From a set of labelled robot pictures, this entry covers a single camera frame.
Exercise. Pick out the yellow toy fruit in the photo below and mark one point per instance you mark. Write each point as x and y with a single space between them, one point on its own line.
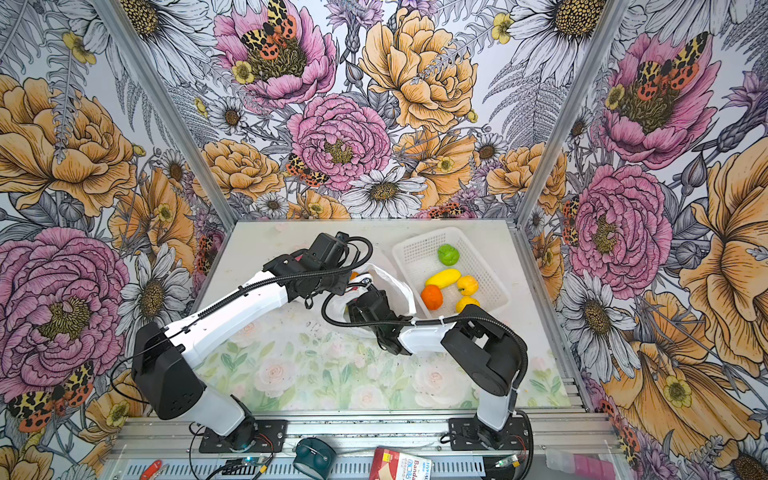
464 302

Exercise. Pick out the green circuit board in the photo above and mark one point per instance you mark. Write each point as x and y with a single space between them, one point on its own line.
248 464

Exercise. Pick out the green toy fruit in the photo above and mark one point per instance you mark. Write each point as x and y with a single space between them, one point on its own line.
448 255

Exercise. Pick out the red white cardboard box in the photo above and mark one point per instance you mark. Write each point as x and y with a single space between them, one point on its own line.
390 464

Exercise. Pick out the white plastic bag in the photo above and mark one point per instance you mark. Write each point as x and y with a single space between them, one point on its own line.
400 296

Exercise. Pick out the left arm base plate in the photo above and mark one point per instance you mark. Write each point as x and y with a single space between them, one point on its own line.
252 436

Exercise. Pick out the red handled tool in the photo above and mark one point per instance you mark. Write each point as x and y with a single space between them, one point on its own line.
153 470

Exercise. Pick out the white perforated plastic basket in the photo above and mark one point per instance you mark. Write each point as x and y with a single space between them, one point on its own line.
418 260

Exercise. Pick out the orange toy fruit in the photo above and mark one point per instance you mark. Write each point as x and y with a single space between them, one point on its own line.
432 297

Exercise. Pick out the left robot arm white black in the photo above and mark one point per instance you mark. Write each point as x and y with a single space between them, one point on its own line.
165 357

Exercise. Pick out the yellow toy banana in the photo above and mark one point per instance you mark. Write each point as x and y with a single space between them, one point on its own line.
444 278

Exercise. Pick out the pink white packet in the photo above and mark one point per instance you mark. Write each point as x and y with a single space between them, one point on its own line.
580 465

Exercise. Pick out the aluminium corner post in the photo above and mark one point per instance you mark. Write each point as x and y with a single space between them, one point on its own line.
140 62
599 48

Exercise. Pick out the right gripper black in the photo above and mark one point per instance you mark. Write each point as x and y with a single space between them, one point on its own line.
355 310

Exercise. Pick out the aluminium corner post right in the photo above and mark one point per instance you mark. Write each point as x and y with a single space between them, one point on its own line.
599 48

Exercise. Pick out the aluminium corner post left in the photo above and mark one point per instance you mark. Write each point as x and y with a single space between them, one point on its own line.
140 62

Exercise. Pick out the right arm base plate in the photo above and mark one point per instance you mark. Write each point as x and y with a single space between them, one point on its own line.
469 434

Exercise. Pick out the yellow toy pepper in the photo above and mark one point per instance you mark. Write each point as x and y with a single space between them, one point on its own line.
467 285

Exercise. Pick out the aluminium front rail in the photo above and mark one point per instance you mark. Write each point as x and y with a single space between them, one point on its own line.
354 435

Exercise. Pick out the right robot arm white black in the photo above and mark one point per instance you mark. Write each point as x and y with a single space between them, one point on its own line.
492 355

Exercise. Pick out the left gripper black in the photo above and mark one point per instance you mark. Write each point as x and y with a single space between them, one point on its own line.
342 278

